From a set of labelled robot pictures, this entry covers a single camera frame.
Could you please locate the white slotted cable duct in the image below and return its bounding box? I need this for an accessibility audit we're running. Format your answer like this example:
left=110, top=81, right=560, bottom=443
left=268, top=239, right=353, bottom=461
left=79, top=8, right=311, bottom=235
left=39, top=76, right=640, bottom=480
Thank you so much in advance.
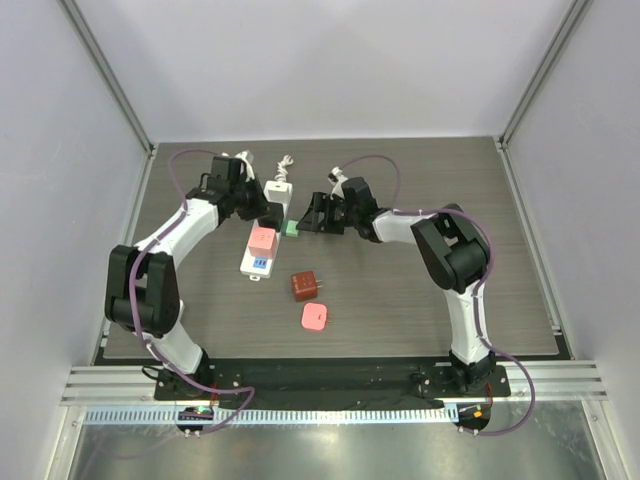
left=84, top=404, right=458, bottom=427

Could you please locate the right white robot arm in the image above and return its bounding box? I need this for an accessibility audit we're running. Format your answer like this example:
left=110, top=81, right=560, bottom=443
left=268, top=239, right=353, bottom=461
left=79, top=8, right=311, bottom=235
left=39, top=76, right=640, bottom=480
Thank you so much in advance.
left=297, top=177, right=496, bottom=396

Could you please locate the green cube plug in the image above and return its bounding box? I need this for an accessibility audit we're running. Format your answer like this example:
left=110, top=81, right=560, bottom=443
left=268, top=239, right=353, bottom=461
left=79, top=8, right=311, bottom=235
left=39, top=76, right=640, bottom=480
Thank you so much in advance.
left=281, top=220, right=299, bottom=238

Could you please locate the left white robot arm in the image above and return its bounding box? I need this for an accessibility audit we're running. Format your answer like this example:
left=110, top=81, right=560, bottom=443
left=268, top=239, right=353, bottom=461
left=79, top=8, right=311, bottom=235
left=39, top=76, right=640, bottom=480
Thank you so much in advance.
left=105, top=177, right=293, bottom=400

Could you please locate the white power strip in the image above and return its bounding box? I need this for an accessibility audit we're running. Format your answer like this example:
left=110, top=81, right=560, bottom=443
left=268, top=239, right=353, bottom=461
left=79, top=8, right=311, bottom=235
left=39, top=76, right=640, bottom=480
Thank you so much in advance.
left=240, top=180, right=293, bottom=282

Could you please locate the white coiled power cord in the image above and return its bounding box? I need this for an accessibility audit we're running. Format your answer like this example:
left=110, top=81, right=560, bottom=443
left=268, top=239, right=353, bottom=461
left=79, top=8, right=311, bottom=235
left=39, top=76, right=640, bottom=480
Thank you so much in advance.
left=273, top=154, right=296, bottom=184

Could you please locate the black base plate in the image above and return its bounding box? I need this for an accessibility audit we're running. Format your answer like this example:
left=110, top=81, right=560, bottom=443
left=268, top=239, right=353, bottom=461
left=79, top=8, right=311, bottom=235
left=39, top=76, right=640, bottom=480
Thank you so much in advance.
left=143, top=357, right=511, bottom=411

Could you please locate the aluminium frame rail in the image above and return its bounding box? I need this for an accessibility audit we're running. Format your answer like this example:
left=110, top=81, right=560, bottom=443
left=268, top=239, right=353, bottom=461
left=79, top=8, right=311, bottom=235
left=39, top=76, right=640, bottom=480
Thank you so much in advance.
left=60, top=360, right=608, bottom=406

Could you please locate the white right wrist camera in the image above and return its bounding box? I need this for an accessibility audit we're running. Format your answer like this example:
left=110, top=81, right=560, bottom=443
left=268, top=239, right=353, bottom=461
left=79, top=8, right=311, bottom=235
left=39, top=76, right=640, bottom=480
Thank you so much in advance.
left=328, top=167, right=349, bottom=199

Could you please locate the pink plug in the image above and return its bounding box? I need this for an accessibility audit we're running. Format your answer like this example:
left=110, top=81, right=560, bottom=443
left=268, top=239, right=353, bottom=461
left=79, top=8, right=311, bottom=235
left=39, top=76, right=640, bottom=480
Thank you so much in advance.
left=300, top=302, right=330, bottom=332

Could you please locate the pink cube socket adapter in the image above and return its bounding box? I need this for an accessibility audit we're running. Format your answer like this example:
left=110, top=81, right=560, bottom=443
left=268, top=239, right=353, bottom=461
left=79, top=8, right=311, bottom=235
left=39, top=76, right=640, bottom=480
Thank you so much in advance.
left=247, top=226, right=278, bottom=260

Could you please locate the dark red cube plug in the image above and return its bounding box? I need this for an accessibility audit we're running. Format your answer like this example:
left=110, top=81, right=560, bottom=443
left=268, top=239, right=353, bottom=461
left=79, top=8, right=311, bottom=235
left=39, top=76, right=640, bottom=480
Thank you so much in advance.
left=291, top=271, right=322, bottom=302

